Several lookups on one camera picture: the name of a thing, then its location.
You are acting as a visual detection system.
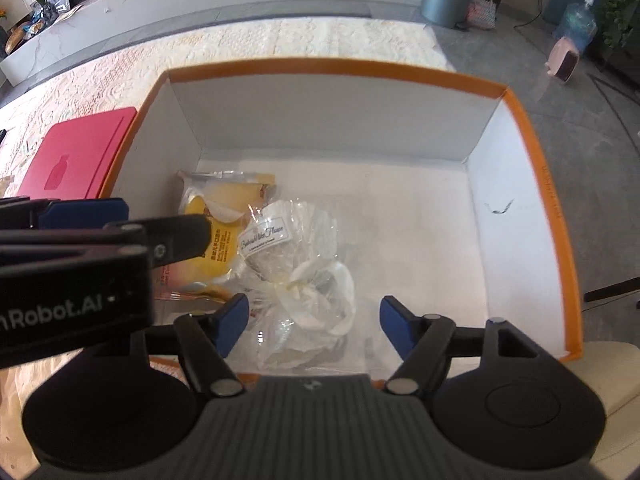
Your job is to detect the clear bag with white ribbon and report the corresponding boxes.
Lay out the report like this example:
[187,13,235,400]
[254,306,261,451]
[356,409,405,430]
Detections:
[231,200,357,370]

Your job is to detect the yellow snack packet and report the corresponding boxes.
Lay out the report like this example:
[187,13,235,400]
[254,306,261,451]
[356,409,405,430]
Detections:
[154,170,277,302]

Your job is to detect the red transparent storage box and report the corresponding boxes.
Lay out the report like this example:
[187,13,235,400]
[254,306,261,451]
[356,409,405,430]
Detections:
[17,107,137,200]

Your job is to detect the orange cardboard box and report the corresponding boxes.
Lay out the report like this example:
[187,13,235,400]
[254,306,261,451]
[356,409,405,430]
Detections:
[101,58,582,379]

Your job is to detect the patterned lace tablecloth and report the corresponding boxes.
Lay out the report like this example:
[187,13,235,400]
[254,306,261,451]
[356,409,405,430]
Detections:
[1,18,454,196]

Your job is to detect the pink small heater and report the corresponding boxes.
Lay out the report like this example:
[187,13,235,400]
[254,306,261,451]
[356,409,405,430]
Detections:
[544,36,580,84]

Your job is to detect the woven pink basket bag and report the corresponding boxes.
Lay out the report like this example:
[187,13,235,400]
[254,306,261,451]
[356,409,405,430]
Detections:
[466,0,497,30]

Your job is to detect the blue water jug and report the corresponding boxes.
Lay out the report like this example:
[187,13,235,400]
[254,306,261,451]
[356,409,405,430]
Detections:
[553,0,598,54]

